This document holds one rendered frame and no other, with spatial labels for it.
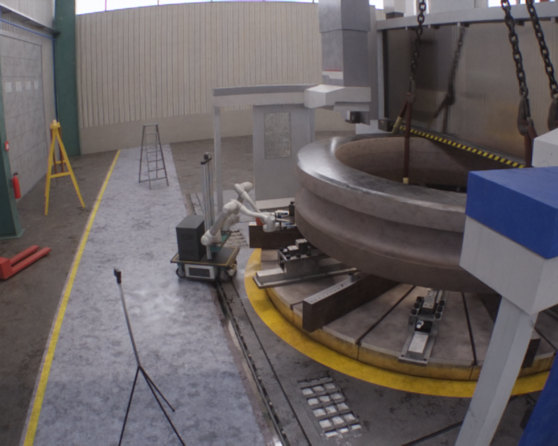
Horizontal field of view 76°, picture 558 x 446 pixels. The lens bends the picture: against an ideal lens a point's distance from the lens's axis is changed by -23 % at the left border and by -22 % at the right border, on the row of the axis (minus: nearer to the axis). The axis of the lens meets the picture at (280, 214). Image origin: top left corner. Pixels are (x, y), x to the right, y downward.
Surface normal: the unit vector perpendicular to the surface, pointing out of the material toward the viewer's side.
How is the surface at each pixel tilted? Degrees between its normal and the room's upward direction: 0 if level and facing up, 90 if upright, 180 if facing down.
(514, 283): 90
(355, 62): 90
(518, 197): 90
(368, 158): 90
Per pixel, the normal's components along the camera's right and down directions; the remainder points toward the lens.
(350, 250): -0.78, 0.22
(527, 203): -0.96, 0.11
